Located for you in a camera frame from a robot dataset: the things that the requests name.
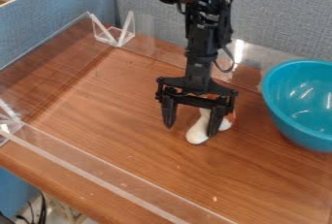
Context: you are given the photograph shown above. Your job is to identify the clear acrylic corner bracket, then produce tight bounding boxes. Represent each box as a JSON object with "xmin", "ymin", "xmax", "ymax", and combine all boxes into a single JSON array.
[{"xmin": 89, "ymin": 11, "xmax": 136, "ymax": 48}]

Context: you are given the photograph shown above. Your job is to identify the clear acrylic front barrier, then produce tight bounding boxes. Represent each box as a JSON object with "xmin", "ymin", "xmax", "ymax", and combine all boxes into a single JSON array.
[{"xmin": 0, "ymin": 119, "xmax": 235, "ymax": 224}]

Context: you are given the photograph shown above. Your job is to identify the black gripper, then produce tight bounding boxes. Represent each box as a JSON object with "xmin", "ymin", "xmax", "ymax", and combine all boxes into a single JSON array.
[{"xmin": 155, "ymin": 77, "xmax": 238, "ymax": 137}]

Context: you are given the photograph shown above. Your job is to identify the clear acrylic left barrier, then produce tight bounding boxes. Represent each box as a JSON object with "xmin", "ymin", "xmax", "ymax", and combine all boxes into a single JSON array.
[{"xmin": 0, "ymin": 12, "xmax": 114, "ymax": 119}]

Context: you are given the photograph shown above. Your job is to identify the black cables under table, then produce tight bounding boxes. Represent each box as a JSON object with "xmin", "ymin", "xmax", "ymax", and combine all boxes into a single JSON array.
[{"xmin": 0, "ymin": 192, "xmax": 49, "ymax": 224}]

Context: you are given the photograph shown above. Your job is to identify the clear acrylic back barrier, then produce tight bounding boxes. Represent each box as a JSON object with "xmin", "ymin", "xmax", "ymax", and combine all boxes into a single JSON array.
[{"xmin": 124, "ymin": 12, "xmax": 300, "ymax": 91}]

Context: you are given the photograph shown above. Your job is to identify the clear acrylic barrier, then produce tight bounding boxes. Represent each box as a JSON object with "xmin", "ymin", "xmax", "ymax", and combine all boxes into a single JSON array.
[
  {"xmin": 0, "ymin": 119, "xmax": 235, "ymax": 224},
  {"xmin": 0, "ymin": 12, "xmax": 114, "ymax": 119},
  {"xmin": 124, "ymin": 12, "xmax": 300, "ymax": 91}
]

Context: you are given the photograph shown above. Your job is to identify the blue plastic bowl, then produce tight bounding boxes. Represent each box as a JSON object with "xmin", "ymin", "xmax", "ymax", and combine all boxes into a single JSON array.
[{"xmin": 261, "ymin": 59, "xmax": 332, "ymax": 153}]

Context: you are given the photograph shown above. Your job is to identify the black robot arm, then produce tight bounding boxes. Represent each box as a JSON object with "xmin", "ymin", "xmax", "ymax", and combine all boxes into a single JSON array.
[{"xmin": 155, "ymin": 0, "xmax": 237, "ymax": 137}]

